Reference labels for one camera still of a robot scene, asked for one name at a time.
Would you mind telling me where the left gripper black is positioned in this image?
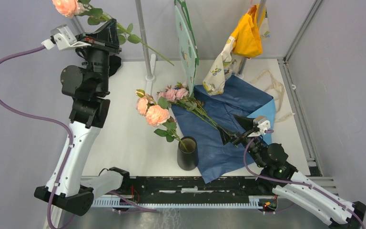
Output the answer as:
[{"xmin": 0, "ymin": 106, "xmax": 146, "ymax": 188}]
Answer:
[{"xmin": 74, "ymin": 18, "xmax": 123, "ymax": 94}]

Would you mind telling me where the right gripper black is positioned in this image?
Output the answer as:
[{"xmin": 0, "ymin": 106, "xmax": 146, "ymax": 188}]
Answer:
[{"xmin": 215, "ymin": 114, "xmax": 265, "ymax": 167}]

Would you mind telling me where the dark blue wrapping paper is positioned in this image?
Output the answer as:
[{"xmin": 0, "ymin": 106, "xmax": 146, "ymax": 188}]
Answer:
[{"xmin": 170, "ymin": 75, "xmax": 275, "ymax": 185}]

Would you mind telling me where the cream ribbon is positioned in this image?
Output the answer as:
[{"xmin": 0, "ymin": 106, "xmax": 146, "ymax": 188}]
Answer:
[{"xmin": 250, "ymin": 69, "xmax": 286, "ymax": 115}]

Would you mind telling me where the orange rose stem with bud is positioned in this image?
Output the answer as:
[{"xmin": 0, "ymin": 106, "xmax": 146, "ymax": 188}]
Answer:
[{"xmin": 52, "ymin": 0, "xmax": 172, "ymax": 63}]

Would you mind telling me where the orange rose stem pair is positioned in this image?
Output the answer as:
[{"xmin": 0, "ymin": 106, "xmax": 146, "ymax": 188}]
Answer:
[{"xmin": 135, "ymin": 89, "xmax": 190, "ymax": 153}]

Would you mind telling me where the light blue wrapping paper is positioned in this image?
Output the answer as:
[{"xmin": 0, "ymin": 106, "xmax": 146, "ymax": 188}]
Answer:
[{"xmin": 247, "ymin": 99, "xmax": 276, "ymax": 129}]

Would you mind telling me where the pink flower bouquet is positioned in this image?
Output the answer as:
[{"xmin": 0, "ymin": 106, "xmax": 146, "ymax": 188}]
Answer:
[{"xmin": 156, "ymin": 82, "xmax": 222, "ymax": 131}]

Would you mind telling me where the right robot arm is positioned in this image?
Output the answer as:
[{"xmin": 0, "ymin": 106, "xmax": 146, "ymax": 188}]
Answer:
[{"xmin": 217, "ymin": 115, "xmax": 366, "ymax": 229}]

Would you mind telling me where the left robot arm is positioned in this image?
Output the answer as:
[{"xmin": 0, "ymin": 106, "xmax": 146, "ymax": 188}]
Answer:
[{"xmin": 34, "ymin": 19, "xmax": 131, "ymax": 216}]

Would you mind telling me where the black vase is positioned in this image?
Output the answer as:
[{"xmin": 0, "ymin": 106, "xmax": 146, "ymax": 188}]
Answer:
[{"xmin": 177, "ymin": 136, "xmax": 199, "ymax": 171}]

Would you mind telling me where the black cloth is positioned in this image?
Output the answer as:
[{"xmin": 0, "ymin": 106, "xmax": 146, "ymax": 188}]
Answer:
[{"xmin": 109, "ymin": 55, "xmax": 122, "ymax": 77}]

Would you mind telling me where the green hanger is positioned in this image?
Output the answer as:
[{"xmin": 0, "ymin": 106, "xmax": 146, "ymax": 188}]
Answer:
[{"xmin": 173, "ymin": 0, "xmax": 199, "ymax": 67}]

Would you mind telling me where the mint green patterned towel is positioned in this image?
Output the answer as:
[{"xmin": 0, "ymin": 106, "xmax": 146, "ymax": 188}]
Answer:
[{"xmin": 174, "ymin": 1, "xmax": 199, "ymax": 95}]

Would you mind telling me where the yellow cream patterned garment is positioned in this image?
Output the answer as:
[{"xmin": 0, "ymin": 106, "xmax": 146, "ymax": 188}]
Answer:
[{"xmin": 203, "ymin": 4, "xmax": 266, "ymax": 95}]

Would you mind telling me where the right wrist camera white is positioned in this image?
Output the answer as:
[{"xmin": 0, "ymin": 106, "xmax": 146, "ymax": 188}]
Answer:
[{"xmin": 253, "ymin": 115, "xmax": 271, "ymax": 136}]

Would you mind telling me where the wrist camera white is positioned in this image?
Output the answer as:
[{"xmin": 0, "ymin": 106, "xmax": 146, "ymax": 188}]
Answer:
[
  {"xmin": 253, "ymin": 115, "xmax": 271, "ymax": 136},
  {"xmin": 41, "ymin": 24, "xmax": 91, "ymax": 51}
]

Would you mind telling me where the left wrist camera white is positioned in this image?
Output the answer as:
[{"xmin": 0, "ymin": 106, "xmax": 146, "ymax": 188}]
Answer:
[{"xmin": 41, "ymin": 24, "xmax": 91, "ymax": 51}]

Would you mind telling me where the white cable duct strip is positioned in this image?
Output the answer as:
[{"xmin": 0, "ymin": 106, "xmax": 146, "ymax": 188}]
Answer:
[{"xmin": 91, "ymin": 196, "xmax": 263, "ymax": 209}]

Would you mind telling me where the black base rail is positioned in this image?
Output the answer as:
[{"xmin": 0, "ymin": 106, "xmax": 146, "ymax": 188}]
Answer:
[{"xmin": 116, "ymin": 177, "xmax": 274, "ymax": 204}]

